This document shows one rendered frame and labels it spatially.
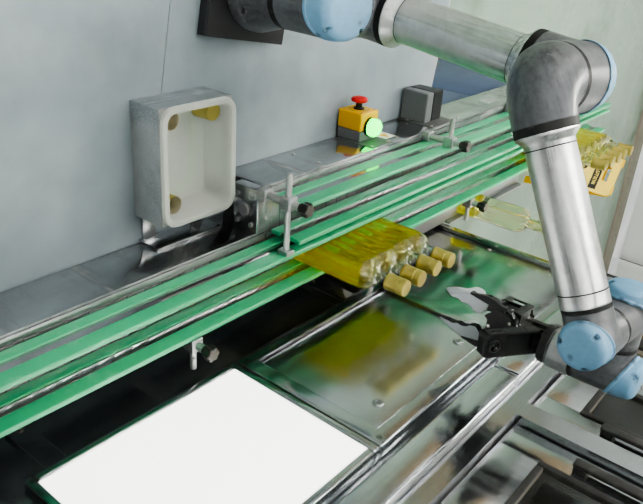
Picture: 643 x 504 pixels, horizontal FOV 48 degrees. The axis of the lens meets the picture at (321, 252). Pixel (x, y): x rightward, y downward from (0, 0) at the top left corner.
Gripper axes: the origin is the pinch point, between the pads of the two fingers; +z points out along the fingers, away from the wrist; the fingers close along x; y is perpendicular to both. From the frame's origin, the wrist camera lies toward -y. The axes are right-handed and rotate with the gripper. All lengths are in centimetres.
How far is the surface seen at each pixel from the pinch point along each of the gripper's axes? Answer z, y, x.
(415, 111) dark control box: 45, 52, 23
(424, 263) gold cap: 11.7, 9.9, 2.0
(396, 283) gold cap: 10.8, -1.5, 0.9
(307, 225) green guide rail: 33.4, -3.0, 5.9
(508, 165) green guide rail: 35, 96, 5
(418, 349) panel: 5.0, 1.7, -12.4
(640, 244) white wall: 97, 601, -159
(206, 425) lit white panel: 17.5, -43.4, -16.1
